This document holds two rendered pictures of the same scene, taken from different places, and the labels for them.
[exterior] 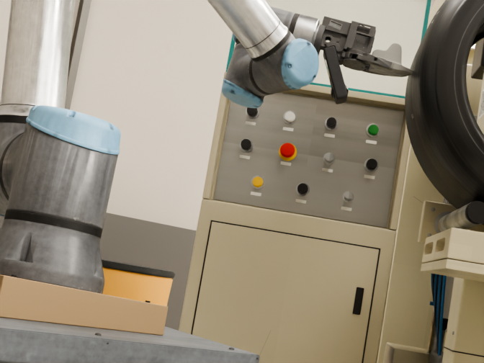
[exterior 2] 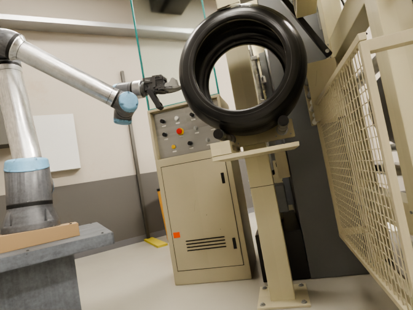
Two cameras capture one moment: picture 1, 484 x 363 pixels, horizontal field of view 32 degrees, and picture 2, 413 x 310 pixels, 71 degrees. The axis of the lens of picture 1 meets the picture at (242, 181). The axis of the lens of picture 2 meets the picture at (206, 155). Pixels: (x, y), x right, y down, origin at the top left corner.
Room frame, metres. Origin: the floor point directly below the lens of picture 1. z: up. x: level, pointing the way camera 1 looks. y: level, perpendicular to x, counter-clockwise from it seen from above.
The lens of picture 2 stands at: (0.31, -0.55, 0.74)
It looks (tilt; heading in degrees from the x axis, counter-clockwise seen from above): 4 degrees up; 8
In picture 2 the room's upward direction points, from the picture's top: 10 degrees counter-clockwise
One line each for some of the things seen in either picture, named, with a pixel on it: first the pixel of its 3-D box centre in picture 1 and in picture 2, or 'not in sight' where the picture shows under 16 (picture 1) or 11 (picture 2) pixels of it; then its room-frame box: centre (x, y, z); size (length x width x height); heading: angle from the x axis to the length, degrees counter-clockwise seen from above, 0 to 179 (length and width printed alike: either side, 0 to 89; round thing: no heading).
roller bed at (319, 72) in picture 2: not in sight; (322, 93); (1.91, -1.00, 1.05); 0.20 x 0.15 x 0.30; 174
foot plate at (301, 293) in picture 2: not in sight; (283, 294); (1.98, -0.61, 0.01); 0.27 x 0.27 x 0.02; 84
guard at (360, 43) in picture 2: not in sight; (347, 173); (1.47, -0.91, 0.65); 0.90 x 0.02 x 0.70; 174
